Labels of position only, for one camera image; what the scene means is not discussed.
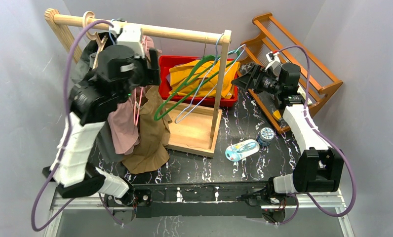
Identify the grey garment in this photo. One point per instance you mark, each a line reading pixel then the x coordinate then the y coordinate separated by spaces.
pixel 104 138

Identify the orange wooden shoe rack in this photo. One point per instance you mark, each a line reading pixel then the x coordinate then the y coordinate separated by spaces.
pixel 273 36

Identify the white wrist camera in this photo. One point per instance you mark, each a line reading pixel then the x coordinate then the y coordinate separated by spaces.
pixel 130 36
pixel 274 62

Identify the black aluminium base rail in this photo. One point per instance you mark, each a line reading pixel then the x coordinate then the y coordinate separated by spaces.
pixel 197 199

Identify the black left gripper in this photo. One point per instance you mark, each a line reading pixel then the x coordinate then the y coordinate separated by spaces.
pixel 153 65

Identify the yellow object on rack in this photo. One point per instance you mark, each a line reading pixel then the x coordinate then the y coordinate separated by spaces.
pixel 277 115

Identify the pink wire hanger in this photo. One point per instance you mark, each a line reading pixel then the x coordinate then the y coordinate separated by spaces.
pixel 137 102

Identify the green plastic hanger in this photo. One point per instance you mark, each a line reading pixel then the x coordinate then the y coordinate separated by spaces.
pixel 183 88

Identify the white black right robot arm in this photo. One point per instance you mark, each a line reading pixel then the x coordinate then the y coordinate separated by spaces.
pixel 320 166

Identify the yellow pleated skirt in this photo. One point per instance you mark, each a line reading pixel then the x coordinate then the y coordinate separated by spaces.
pixel 203 79

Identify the pink garment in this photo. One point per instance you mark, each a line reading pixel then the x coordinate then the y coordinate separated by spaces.
pixel 125 133

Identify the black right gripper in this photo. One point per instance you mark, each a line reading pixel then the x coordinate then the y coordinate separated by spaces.
pixel 252 79

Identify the blue wire hanger left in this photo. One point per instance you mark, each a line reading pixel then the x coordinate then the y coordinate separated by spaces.
pixel 111 36

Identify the wooden clothes rack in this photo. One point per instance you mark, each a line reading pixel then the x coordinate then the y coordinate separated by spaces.
pixel 198 132

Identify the wooden clothes hanger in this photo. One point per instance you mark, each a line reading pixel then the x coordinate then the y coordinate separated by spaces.
pixel 94 36

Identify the brown garment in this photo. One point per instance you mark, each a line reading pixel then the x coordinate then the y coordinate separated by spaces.
pixel 150 154

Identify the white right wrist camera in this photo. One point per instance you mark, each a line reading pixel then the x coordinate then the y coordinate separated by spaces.
pixel 274 62

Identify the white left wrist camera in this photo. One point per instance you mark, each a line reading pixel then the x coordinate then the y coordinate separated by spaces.
pixel 130 36

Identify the white blister pack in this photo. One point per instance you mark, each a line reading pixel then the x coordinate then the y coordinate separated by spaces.
pixel 241 150

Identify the blue patterned round tin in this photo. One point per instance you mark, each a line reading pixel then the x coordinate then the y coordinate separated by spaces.
pixel 265 136

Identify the red plastic bin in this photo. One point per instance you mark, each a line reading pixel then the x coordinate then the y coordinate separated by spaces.
pixel 166 62

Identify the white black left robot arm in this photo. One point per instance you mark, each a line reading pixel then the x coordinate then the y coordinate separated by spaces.
pixel 119 71

